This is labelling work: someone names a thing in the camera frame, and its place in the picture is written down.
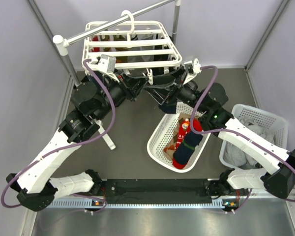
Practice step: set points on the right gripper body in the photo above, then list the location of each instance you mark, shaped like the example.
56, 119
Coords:
185, 93

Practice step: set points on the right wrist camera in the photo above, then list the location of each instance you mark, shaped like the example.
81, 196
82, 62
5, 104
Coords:
192, 66

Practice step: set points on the red patterned christmas sock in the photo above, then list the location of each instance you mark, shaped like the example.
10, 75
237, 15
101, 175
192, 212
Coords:
182, 131

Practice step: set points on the silver horizontal rack bar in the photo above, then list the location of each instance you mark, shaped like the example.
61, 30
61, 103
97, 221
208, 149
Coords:
61, 43

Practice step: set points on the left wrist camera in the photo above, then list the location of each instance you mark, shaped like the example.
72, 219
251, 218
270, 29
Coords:
106, 64

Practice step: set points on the olive striped sock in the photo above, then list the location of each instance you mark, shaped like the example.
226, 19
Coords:
121, 49

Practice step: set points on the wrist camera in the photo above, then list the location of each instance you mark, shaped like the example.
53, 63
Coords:
192, 66
106, 64

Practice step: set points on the white clip sock hanger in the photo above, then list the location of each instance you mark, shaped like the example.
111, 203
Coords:
149, 47

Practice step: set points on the far silver rack pole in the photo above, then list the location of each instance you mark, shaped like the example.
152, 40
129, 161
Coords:
175, 20

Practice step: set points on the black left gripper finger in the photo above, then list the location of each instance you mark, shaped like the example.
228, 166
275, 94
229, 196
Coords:
134, 87
129, 78

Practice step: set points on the white perforated oval basket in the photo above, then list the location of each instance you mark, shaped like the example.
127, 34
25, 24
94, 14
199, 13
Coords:
162, 135

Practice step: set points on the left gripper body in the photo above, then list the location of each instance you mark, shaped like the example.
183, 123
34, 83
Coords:
117, 90

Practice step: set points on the grey clothes in basket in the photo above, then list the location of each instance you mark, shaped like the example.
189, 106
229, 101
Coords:
237, 157

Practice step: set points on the argyle beige orange sock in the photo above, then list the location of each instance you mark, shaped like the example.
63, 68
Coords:
170, 147

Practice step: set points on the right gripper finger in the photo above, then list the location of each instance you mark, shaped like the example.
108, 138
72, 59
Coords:
162, 95
169, 77

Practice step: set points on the navy santa belt sock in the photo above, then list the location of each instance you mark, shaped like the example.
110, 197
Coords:
168, 108

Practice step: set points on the white rack base foot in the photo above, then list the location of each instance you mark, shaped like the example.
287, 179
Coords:
105, 137

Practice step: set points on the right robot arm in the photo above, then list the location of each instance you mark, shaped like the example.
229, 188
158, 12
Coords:
277, 172

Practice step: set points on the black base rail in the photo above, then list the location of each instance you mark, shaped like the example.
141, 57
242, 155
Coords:
156, 191

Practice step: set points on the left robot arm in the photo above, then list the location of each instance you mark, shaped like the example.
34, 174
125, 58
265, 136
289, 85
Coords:
36, 187

